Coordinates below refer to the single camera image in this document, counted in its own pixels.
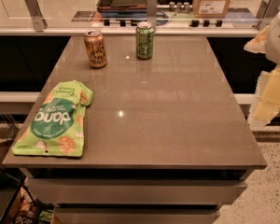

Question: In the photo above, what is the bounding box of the green soda can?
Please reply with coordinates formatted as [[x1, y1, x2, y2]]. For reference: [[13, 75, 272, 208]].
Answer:
[[136, 21, 154, 60]]

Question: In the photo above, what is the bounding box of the orange soda can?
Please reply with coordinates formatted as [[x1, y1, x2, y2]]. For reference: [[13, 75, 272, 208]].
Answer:
[[84, 29, 107, 68]]

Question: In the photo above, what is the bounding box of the metal glass bracket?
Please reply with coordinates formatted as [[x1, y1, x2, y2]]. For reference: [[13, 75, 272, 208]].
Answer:
[[257, 0, 280, 31], [147, 0, 158, 29], [24, 0, 48, 32]]

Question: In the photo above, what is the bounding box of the lower table drawer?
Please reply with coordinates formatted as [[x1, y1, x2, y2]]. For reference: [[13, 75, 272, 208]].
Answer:
[[54, 208, 220, 224]]

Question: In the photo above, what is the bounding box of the right metal glass bracket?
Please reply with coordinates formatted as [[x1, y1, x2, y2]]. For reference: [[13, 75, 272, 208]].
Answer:
[[257, 0, 280, 31]]

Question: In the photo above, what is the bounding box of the green snack bag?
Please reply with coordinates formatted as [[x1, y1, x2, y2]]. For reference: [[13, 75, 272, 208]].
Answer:
[[12, 80, 93, 157]]

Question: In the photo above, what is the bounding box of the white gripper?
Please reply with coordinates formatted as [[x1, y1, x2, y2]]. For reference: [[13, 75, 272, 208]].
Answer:
[[244, 11, 280, 127]]

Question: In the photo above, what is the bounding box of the left metal glass bracket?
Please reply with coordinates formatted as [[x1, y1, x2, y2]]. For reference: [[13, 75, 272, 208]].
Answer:
[[24, 0, 48, 32]]

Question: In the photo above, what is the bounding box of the snack box under table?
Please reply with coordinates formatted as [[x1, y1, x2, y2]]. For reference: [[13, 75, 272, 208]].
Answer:
[[3, 188, 53, 224]]

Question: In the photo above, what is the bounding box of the upper table drawer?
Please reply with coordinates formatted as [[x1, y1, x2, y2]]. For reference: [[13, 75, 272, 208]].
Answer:
[[29, 178, 247, 205]]

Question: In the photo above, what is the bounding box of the table drawer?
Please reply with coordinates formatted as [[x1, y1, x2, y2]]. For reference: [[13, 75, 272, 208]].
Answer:
[[29, 178, 247, 205], [54, 208, 220, 224]]

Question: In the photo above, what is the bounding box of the cardboard box with label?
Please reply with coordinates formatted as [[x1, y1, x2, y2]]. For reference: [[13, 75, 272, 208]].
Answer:
[[192, 0, 231, 19]]

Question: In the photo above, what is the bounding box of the middle metal glass bracket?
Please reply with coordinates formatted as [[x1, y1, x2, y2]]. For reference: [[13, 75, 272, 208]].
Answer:
[[147, 0, 158, 29]]

